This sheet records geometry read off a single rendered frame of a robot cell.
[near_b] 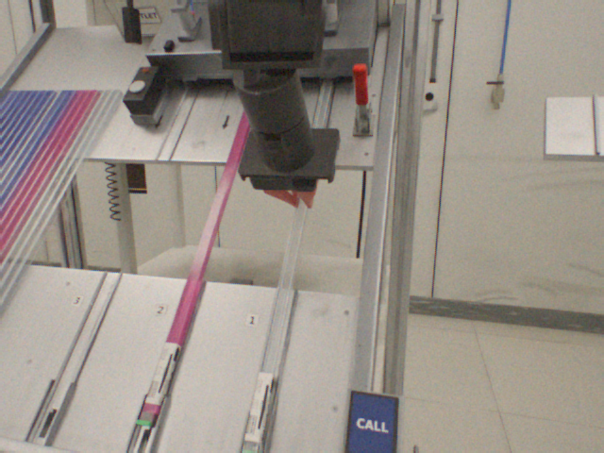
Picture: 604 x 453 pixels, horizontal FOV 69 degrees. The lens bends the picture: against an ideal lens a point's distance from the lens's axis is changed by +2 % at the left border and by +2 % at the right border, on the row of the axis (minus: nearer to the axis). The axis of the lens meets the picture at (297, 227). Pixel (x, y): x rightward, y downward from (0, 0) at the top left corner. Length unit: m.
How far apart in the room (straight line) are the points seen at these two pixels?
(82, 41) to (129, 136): 0.31
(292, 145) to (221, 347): 0.22
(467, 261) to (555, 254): 0.39
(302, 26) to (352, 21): 0.35
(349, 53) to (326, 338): 0.39
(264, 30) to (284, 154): 0.13
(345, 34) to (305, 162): 0.27
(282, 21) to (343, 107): 0.32
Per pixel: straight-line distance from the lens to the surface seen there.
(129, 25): 0.68
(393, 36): 0.75
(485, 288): 2.45
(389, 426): 0.40
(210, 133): 0.67
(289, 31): 0.35
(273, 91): 0.38
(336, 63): 0.67
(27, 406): 0.58
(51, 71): 0.96
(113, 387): 0.53
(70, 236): 1.11
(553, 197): 2.38
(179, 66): 0.75
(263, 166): 0.47
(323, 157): 0.46
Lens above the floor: 1.04
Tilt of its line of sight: 15 degrees down
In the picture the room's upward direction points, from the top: straight up
